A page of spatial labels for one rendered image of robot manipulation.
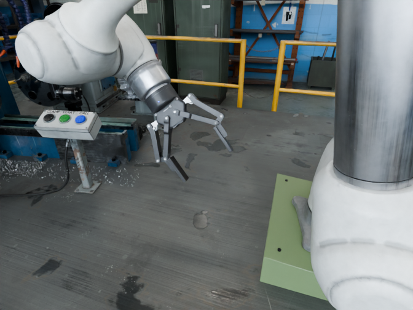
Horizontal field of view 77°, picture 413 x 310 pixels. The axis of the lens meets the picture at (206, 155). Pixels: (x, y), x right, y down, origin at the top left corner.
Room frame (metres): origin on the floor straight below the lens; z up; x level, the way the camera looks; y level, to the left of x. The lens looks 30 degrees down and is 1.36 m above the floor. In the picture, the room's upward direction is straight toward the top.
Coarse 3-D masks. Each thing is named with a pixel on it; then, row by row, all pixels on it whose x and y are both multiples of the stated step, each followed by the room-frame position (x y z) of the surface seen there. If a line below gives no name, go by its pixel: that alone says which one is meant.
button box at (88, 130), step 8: (48, 112) 0.74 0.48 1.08; (56, 112) 0.74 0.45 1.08; (64, 112) 0.74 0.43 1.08; (72, 112) 0.74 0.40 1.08; (80, 112) 0.74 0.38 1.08; (88, 112) 0.73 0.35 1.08; (40, 120) 0.72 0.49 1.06; (56, 120) 0.71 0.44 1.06; (72, 120) 0.71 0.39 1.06; (88, 120) 0.71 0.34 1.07; (96, 120) 0.73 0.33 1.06; (40, 128) 0.69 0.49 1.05; (48, 128) 0.69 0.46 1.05; (56, 128) 0.69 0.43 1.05; (64, 128) 0.68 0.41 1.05; (72, 128) 0.68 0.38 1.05; (80, 128) 0.68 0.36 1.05; (88, 128) 0.68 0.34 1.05; (96, 128) 0.72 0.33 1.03; (48, 136) 0.71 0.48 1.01; (56, 136) 0.70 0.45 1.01; (64, 136) 0.70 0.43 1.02; (72, 136) 0.69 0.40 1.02; (80, 136) 0.69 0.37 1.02; (88, 136) 0.69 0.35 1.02
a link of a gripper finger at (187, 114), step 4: (172, 112) 0.57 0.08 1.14; (176, 112) 0.57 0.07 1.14; (180, 112) 0.57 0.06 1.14; (184, 112) 0.57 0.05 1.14; (188, 112) 0.59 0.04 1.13; (184, 116) 0.56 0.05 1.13; (188, 116) 0.56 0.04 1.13; (192, 116) 0.57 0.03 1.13; (196, 116) 0.57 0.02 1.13; (200, 116) 0.56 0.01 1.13; (204, 116) 0.57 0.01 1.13; (200, 120) 0.56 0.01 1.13; (204, 120) 0.56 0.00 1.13; (208, 120) 0.56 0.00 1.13; (212, 120) 0.56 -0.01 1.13; (212, 124) 0.55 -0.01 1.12; (216, 124) 0.55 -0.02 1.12
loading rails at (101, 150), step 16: (0, 128) 0.96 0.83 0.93; (16, 128) 0.95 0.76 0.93; (32, 128) 0.98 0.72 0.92; (112, 128) 1.00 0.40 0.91; (128, 128) 0.99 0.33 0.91; (0, 144) 0.96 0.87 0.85; (16, 144) 0.95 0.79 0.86; (32, 144) 0.94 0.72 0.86; (48, 144) 0.93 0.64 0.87; (64, 144) 0.92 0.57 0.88; (96, 144) 0.90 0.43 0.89; (112, 144) 0.89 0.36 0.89; (128, 144) 0.93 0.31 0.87; (96, 160) 0.90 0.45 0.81; (112, 160) 0.87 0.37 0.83; (128, 160) 0.90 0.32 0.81
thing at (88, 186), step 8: (72, 144) 0.72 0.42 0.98; (80, 144) 0.73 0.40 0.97; (80, 152) 0.72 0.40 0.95; (80, 160) 0.72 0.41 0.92; (80, 168) 0.72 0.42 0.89; (88, 168) 0.74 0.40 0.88; (80, 176) 0.72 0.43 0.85; (88, 176) 0.73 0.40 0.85; (64, 184) 0.69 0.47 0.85; (88, 184) 0.72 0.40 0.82; (96, 184) 0.74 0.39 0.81; (48, 192) 0.68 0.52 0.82; (80, 192) 0.70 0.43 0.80; (88, 192) 0.70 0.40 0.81
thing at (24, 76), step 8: (16, 64) 1.24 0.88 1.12; (16, 72) 1.25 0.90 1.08; (24, 72) 1.24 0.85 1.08; (16, 80) 1.17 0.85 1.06; (24, 80) 1.21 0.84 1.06; (32, 80) 1.24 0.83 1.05; (24, 88) 1.25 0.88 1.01; (32, 88) 1.24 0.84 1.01; (40, 88) 1.23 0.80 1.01; (48, 88) 1.23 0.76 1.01; (32, 96) 1.24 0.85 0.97; (40, 96) 1.24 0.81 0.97; (48, 96) 1.23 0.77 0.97; (40, 104) 1.23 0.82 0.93; (48, 104) 1.24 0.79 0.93; (56, 104) 1.23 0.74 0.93
